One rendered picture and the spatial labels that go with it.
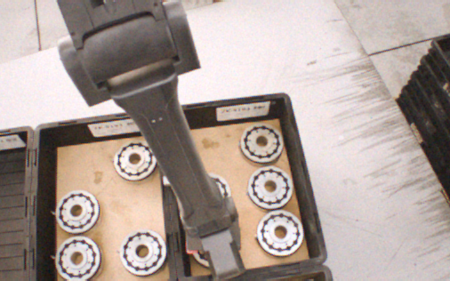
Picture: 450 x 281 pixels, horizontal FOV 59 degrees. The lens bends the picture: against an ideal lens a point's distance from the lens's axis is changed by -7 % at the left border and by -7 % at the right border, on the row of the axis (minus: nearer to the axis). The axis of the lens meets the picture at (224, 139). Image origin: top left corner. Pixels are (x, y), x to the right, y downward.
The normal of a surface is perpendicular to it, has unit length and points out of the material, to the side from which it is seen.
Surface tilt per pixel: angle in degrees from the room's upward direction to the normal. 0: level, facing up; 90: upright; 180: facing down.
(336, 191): 0
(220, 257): 9
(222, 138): 0
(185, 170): 81
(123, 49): 61
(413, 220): 0
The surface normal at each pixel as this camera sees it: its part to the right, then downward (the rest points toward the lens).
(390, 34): 0.00, -0.44
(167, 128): 0.30, 0.77
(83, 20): 0.18, 0.36
